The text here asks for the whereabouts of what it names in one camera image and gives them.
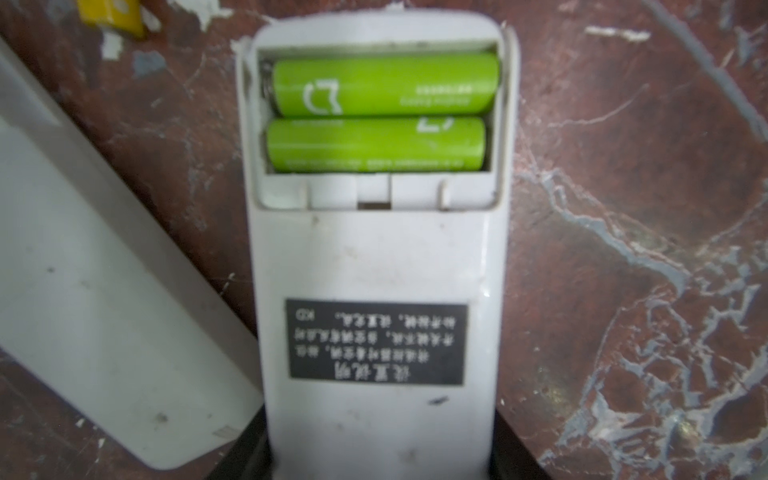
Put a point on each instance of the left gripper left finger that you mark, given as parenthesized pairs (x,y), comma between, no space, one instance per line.
(250,457)

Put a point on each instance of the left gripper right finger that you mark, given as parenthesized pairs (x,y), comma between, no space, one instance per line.
(510,459)

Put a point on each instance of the red white remote control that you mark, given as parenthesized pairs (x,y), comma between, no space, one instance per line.
(379,296)

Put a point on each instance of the yellow battery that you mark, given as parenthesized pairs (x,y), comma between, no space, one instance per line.
(123,16)

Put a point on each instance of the lower green battery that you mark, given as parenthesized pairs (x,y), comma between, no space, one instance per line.
(375,145)

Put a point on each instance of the green battery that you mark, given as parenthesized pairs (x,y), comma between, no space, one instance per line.
(375,145)
(400,85)

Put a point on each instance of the upper green battery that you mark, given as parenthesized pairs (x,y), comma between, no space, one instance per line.
(400,85)

